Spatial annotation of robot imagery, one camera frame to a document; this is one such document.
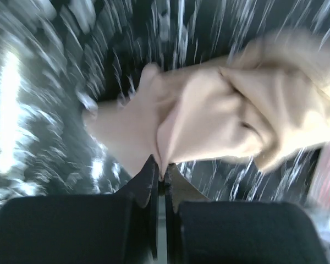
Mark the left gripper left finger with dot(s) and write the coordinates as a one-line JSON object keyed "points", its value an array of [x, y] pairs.
{"points": [[102, 228]]}

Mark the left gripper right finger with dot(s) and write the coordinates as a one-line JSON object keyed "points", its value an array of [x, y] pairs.
{"points": [[203, 231]]}

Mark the beige t shirt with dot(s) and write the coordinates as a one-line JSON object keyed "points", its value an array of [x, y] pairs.
{"points": [[269, 101]]}

